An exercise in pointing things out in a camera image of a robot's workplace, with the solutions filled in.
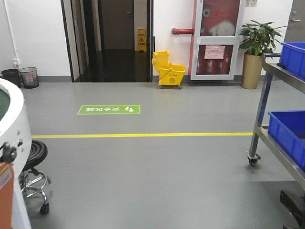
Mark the blue bin on cart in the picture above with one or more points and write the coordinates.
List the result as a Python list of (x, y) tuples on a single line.
[(293, 58), (287, 128)]

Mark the black round stool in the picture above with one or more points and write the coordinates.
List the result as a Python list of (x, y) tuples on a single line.
[(31, 180)]

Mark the blue bin on cart top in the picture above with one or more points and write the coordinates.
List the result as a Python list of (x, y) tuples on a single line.
[(293, 58)]

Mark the yellow wet floor sign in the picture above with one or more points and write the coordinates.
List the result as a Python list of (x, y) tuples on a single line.
[(141, 45)]

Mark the white round machine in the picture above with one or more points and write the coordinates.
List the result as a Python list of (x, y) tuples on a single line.
[(15, 144)]

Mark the green floor sign sticker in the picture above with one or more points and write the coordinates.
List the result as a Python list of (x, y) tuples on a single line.
[(110, 109)]

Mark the yellow mop bucket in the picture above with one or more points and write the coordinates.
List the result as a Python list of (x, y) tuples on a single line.
[(170, 75)]

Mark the black mesh waste bin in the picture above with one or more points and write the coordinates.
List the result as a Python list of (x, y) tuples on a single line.
[(12, 75)]

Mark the blue bin on cart lower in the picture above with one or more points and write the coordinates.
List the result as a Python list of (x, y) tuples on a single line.
[(287, 128)]

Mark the grey mesh waste bin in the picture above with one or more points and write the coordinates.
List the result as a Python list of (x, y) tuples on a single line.
[(29, 77)]

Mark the red fire hose cabinet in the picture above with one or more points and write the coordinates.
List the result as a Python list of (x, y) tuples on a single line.
[(214, 39)]

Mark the potted green plant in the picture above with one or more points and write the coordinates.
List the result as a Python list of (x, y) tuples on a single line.
[(258, 39)]

